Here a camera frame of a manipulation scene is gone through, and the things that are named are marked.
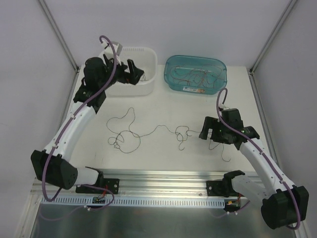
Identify brown wire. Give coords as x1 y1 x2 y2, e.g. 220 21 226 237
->
167 63 227 90

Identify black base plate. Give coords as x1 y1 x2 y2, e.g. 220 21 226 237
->
206 180 245 198
75 178 120 194

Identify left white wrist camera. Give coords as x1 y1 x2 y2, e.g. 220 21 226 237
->
101 42 122 65

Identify aluminium frame post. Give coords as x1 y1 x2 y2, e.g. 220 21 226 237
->
37 0 79 72
249 0 299 75

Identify aluminium mounting rail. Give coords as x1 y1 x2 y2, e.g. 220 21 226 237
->
30 168 228 198

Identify label sticker on bin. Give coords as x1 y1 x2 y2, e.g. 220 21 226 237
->
183 87 205 94

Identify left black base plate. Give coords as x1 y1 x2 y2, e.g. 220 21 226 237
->
75 178 120 194

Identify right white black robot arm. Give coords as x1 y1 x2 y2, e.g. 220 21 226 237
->
199 109 309 230

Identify teal transparent plastic bin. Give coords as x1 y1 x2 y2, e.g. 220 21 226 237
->
163 55 227 95

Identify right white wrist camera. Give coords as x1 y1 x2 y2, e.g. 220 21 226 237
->
218 105 229 111

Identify left aluminium frame post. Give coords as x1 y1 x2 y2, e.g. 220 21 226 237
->
37 0 79 72

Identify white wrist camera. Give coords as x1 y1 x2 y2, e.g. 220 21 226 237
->
101 42 122 65
218 105 229 111

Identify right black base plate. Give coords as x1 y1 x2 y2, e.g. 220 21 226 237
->
206 180 245 198

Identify white slotted cable duct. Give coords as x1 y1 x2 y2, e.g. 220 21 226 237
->
41 195 225 209

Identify white plastic tub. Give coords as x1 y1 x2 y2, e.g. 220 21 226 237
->
106 47 158 97

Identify right aluminium frame post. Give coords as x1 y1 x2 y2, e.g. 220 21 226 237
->
249 0 299 75

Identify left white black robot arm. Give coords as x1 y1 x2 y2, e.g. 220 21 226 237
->
31 56 144 193

